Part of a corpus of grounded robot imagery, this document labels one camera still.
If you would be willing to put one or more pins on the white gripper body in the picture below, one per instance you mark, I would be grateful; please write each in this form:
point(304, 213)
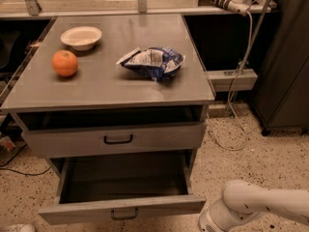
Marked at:
point(209, 223)

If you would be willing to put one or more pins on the grey drawer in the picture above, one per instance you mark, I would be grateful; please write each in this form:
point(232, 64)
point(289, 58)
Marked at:
point(122, 187)
point(115, 140)

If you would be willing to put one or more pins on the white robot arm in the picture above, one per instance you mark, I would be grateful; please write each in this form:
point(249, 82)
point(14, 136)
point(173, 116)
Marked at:
point(241, 202)

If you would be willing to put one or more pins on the grey drawer cabinet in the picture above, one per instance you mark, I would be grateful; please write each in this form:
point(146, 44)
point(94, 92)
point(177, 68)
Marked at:
point(103, 94)

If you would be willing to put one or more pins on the grey metal beam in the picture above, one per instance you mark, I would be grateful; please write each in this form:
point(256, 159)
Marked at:
point(229, 80)

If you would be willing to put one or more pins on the blue white chip bag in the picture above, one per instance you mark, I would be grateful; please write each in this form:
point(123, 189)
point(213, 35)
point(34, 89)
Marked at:
point(158, 63)

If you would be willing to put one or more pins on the white shoe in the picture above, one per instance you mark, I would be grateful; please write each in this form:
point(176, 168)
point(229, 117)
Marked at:
point(18, 228)

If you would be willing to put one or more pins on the orange fruit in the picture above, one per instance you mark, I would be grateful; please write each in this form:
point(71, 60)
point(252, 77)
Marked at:
point(64, 63)

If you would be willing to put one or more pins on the white power strip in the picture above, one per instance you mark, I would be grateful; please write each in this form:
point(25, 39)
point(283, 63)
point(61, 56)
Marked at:
point(235, 6)

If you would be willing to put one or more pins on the white bowl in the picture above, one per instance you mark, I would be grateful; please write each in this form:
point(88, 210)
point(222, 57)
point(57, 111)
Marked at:
point(81, 38)

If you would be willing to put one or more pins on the grey shelf table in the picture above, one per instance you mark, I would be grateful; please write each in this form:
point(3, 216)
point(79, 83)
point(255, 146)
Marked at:
point(96, 0)

